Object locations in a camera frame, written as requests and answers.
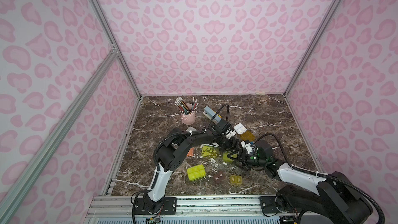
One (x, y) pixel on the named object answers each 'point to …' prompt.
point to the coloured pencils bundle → (182, 106)
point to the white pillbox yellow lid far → (241, 129)
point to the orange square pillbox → (190, 152)
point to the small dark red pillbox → (219, 177)
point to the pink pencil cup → (188, 119)
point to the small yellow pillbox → (237, 179)
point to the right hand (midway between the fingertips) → (231, 160)
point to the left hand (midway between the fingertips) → (240, 152)
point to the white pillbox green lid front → (196, 172)
